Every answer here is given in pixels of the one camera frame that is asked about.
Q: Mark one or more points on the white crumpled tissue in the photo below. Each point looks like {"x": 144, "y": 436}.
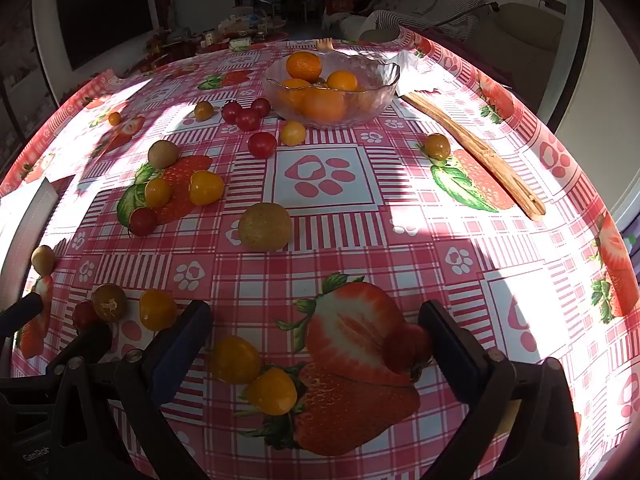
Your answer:
{"x": 417, "y": 72}

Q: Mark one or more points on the red cushion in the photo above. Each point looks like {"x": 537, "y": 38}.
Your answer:
{"x": 340, "y": 2}

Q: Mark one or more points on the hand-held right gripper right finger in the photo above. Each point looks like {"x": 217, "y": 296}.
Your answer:
{"x": 450, "y": 355}

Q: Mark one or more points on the red strawberry print tablecloth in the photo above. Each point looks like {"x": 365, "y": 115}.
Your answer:
{"x": 350, "y": 240}

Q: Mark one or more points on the orange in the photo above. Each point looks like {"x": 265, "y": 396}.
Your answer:
{"x": 294, "y": 89}
{"x": 342, "y": 81}
{"x": 303, "y": 66}
{"x": 324, "y": 104}

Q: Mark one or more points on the large brown round fruit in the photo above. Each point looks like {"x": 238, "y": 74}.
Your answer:
{"x": 264, "y": 226}

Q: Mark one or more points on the grey sofa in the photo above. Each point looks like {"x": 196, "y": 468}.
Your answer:
{"x": 415, "y": 10}

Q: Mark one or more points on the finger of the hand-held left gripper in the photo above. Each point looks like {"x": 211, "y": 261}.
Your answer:
{"x": 90, "y": 342}
{"x": 22, "y": 310}

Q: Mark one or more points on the tiny orange cherry tomato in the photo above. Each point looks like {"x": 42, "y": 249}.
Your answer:
{"x": 114, "y": 118}

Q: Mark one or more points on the black wall television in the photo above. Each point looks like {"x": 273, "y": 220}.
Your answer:
{"x": 102, "y": 20}

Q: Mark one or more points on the red cherry tomato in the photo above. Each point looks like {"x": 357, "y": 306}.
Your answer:
{"x": 84, "y": 314}
{"x": 261, "y": 106}
{"x": 143, "y": 221}
{"x": 230, "y": 109}
{"x": 247, "y": 120}
{"x": 406, "y": 347}
{"x": 262, "y": 145}

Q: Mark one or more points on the beige armchair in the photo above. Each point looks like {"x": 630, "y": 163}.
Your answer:
{"x": 520, "y": 30}

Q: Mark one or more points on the dark brown round fruit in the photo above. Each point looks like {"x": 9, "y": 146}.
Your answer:
{"x": 109, "y": 302}

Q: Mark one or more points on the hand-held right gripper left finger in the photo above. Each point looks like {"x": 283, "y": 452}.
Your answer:
{"x": 172, "y": 360}

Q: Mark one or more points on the small brown round fruit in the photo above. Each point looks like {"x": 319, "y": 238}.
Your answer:
{"x": 43, "y": 259}
{"x": 162, "y": 154}

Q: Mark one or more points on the cluttered coffee table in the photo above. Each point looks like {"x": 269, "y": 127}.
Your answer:
{"x": 240, "y": 30}

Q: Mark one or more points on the long wooden stick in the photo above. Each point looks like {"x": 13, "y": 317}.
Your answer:
{"x": 480, "y": 152}

